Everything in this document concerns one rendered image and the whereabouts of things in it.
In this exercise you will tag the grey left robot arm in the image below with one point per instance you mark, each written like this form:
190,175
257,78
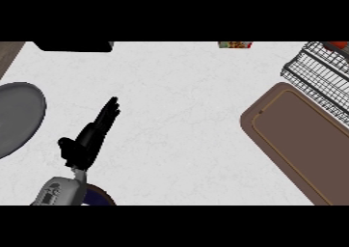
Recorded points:
57,191

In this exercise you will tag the dark blue bowl brown rim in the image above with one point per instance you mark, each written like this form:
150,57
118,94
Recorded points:
96,197

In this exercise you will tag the brown rectangular tray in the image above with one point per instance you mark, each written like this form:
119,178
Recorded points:
306,144

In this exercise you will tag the colourful printed box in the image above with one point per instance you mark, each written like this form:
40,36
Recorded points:
235,44

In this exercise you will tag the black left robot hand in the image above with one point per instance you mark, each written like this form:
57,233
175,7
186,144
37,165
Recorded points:
88,138

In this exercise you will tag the red bell pepper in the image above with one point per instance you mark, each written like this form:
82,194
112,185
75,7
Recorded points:
337,45

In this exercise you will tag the black appliance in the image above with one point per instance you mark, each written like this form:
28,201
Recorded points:
74,46

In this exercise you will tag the grey round plate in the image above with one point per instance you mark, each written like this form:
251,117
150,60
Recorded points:
11,120

